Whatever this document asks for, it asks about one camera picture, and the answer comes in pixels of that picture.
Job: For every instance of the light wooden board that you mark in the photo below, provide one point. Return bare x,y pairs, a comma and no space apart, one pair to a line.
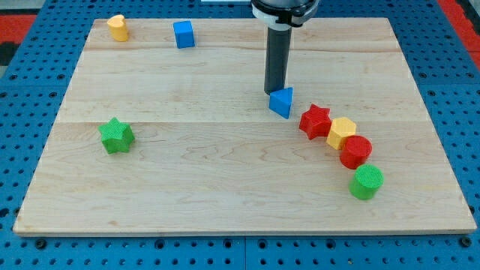
211,159

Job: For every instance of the blue cube block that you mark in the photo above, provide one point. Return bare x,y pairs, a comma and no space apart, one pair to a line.
184,34

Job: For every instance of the blue triangle block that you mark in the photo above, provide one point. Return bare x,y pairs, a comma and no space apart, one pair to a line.
280,102

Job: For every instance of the red star block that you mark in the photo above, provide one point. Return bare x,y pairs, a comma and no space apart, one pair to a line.
316,122

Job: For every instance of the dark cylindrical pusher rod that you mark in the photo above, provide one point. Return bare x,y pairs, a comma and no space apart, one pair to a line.
276,59

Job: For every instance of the yellow hexagon block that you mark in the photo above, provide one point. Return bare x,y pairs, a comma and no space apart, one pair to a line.
341,128

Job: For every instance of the red cylinder block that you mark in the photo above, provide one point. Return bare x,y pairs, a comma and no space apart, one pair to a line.
356,151

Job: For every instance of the green star block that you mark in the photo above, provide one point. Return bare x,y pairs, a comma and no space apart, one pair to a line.
116,136

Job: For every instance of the green cylinder block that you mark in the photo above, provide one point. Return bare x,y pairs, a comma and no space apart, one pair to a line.
366,181

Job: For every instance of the yellow heart block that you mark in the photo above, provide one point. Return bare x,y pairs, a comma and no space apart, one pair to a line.
118,28

